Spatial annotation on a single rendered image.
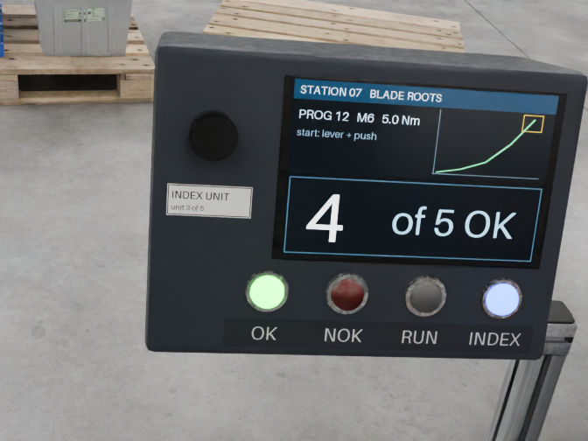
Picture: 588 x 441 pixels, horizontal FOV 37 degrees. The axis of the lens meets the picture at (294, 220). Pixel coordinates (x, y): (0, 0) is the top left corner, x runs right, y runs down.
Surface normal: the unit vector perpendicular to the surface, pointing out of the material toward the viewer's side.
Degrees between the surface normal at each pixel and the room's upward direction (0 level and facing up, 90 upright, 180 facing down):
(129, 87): 90
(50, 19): 95
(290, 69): 75
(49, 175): 0
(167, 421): 0
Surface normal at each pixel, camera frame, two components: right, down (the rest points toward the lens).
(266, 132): 0.12, 0.27
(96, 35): 0.28, 0.58
